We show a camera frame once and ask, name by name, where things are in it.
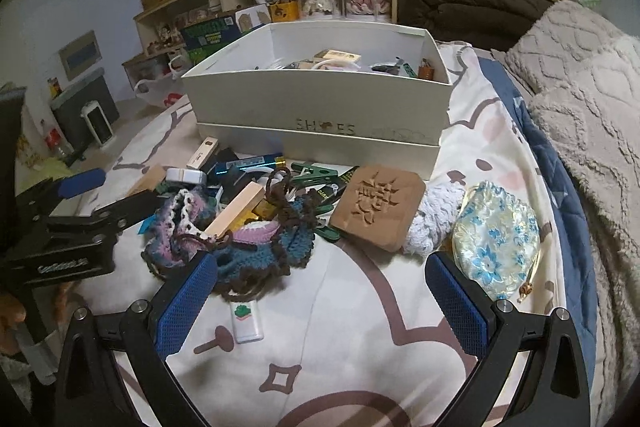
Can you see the printed bed sheet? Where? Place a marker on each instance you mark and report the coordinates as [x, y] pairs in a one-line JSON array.
[[375, 317]]

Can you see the white heater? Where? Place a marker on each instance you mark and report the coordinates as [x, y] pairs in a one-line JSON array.
[[97, 127]]

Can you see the brown carved wooden coaster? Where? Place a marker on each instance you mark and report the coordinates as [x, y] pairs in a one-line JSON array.
[[375, 207]]

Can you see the brown folded blanket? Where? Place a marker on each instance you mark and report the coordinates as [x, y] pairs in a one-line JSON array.
[[465, 14]]

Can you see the red label bottle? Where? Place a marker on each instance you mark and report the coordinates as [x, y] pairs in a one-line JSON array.
[[56, 139]]

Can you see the foam floor mat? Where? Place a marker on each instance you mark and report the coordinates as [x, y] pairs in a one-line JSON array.
[[140, 122]]

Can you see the person's left hand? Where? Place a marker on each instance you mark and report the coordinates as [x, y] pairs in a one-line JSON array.
[[10, 312]]

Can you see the blue quilt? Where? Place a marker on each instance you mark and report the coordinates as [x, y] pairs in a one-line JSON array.
[[540, 157]]

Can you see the yellow storage box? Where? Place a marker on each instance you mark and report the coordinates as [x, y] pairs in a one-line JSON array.
[[284, 12]]

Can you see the white small tin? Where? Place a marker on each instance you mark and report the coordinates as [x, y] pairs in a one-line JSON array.
[[186, 177]]

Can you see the green beer carton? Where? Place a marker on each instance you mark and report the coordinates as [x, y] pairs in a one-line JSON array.
[[207, 33]]

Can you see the gold bar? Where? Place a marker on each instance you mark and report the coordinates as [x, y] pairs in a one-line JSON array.
[[261, 212]]

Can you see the white plastic bag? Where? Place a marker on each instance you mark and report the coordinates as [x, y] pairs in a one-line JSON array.
[[160, 92]]

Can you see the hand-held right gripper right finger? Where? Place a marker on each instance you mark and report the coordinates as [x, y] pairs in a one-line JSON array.
[[457, 304]]

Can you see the grey storage bin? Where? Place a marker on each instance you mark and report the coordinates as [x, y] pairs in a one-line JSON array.
[[85, 92]]

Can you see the floral fabric pouch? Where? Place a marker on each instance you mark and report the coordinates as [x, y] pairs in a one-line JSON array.
[[495, 242]]

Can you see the green clothespin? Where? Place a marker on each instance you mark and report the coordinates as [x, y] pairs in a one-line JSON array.
[[315, 172], [327, 234]]

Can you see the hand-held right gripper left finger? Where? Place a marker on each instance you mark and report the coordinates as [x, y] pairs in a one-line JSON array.
[[187, 304]]

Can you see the blue flat packet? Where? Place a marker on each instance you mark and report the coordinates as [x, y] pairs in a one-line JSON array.
[[143, 226]]

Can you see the teal brown crocheted piece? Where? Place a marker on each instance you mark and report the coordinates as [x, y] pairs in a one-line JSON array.
[[295, 234]]

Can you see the yellow bottles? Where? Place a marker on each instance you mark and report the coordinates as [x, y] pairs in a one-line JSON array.
[[54, 89]]

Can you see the light wooden block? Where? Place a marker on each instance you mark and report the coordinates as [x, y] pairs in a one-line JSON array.
[[235, 209]]

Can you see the yellow small box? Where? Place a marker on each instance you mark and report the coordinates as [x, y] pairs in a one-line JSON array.
[[337, 55]]

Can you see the clear storage drawer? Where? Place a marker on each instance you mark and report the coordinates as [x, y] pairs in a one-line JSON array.
[[146, 70]]

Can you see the yellow-green cloth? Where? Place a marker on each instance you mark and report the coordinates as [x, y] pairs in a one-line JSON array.
[[50, 167]]

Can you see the blue metal tube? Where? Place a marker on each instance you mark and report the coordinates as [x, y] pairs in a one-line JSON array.
[[250, 164]]

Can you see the beige tufted blanket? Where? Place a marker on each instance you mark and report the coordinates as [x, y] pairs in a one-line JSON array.
[[575, 47], [600, 167]]

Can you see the white shoe box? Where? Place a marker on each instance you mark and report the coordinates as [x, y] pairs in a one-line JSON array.
[[300, 97]]

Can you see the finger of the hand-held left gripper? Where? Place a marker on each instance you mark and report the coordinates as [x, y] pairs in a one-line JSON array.
[[112, 219], [82, 182]]

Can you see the white lighter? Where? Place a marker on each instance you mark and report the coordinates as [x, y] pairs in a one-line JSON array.
[[246, 322]]

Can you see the round wooden disc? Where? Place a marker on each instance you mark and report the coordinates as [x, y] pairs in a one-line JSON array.
[[149, 181]]

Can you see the beige wooden case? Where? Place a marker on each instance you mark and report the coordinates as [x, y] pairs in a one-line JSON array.
[[202, 152]]

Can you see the pale fuzzy cloth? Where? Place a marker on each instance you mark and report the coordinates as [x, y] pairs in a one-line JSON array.
[[435, 219]]

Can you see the wall panel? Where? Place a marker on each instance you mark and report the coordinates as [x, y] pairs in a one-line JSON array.
[[80, 55]]

